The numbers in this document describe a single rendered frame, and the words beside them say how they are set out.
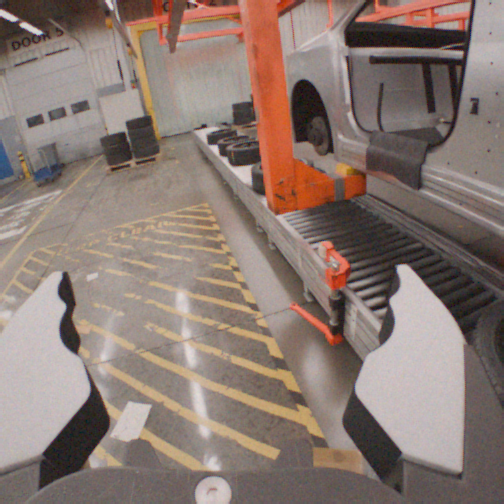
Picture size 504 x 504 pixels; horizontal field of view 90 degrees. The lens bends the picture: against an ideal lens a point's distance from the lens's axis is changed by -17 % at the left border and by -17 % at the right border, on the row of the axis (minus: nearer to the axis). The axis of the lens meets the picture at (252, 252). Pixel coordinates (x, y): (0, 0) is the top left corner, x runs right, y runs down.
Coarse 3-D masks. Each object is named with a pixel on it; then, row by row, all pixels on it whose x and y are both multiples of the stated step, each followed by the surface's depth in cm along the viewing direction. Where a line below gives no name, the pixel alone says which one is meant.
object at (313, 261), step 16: (272, 224) 233; (288, 224) 207; (288, 240) 203; (304, 240) 184; (304, 256) 179; (320, 256) 167; (320, 272) 163; (352, 304) 130; (352, 320) 133; (368, 320) 120; (352, 336) 137; (368, 336) 123
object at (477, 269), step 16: (368, 192) 238; (368, 208) 239; (384, 208) 221; (400, 224) 204; (432, 240) 175; (448, 240) 161; (448, 256) 164; (464, 256) 154; (480, 256) 142; (480, 272) 142; (496, 272) 134; (496, 288) 133
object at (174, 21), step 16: (160, 0) 495; (176, 0) 410; (208, 0) 834; (288, 0) 556; (304, 0) 510; (160, 16) 600; (176, 16) 504; (192, 16) 619; (208, 16) 631; (224, 16) 873; (240, 16) 948; (160, 32) 764; (176, 32) 641; (208, 32) 882; (224, 32) 894; (240, 32) 895
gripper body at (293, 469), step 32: (128, 448) 5; (288, 448) 5; (64, 480) 4; (96, 480) 4; (128, 480) 4; (160, 480) 4; (192, 480) 4; (224, 480) 4; (256, 480) 4; (288, 480) 4; (320, 480) 4; (352, 480) 4
